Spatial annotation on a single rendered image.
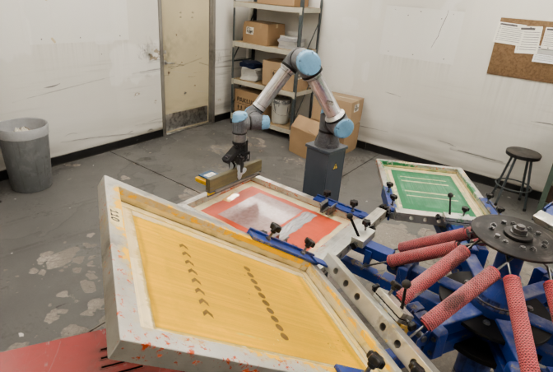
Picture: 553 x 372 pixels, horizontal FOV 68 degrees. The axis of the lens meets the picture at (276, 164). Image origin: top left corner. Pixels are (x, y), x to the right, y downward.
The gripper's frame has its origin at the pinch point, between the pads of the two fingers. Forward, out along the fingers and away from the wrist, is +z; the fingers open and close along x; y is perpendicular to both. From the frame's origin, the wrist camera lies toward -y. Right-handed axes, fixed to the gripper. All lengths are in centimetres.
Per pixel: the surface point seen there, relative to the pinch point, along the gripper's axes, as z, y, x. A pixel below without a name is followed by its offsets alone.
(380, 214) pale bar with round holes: 6, 28, -72
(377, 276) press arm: 19, -2, -86
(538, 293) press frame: 8, 17, -143
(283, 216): 14.2, 4.9, -29.7
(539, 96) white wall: -5, 380, -100
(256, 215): 14.2, -4.2, -18.9
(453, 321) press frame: 8, -21, -122
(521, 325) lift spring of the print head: -8, -30, -140
